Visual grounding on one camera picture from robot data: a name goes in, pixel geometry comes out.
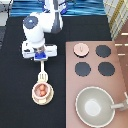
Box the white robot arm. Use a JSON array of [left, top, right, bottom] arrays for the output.
[[22, 0, 63, 61]]

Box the dark burner front left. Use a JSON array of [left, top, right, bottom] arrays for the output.
[[75, 62, 91, 77]]

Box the dark burner front right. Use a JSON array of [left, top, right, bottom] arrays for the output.
[[98, 62, 115, 76]]

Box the pink toy kitchen counter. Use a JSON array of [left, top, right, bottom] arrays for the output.
[[66, 41, 128, 128]]

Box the dark burner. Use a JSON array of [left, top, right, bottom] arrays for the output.
[[98, 62, 115, 76], [75, 62, 91, 77], [96, 45, 111, 58]]

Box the black table mat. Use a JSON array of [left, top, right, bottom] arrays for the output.
[[0, 15, 110, 128]]

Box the dark burner back right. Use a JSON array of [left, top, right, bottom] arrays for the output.
[[96, 45, 111, 58]]

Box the cream round plate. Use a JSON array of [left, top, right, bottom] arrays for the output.
[[32, 85, 54, 105]]

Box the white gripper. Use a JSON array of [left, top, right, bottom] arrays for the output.
[[22, 41, 57, 61]]

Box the grey sink faucet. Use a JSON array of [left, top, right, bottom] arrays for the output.
[[111, 92, 128, 111]]

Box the pink pot lid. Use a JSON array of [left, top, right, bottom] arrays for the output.
[[73, 43, 89, 57]]

